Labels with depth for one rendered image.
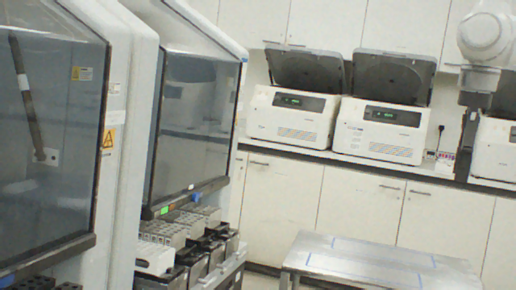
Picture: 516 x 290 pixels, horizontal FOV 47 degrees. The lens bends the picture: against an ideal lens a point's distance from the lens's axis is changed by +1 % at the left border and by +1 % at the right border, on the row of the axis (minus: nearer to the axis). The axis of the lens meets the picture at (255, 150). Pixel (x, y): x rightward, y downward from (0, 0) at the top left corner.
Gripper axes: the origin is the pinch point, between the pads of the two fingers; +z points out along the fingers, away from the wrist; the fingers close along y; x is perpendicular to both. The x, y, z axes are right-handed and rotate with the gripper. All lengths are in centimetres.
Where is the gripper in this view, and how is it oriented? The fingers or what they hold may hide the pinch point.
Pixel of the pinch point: (459, 173)
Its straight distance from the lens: 154.2
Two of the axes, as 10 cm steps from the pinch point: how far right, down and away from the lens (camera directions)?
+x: -9.5, -1.7, 2.7
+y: 2.9, -1.0, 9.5
